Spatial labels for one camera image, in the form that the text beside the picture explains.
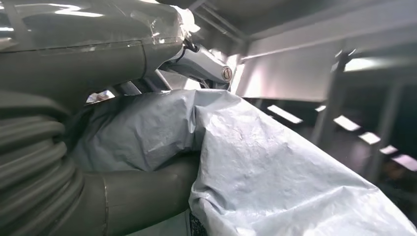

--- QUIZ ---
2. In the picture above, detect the grey poly mailer parcel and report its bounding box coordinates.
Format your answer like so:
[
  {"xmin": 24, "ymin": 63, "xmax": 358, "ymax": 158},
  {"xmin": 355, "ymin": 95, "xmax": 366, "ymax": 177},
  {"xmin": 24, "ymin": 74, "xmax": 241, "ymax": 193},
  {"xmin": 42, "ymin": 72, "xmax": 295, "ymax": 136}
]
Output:
[{"xmin": 65, "ymin": 88, "xmax": 417, "ymax": 236}]

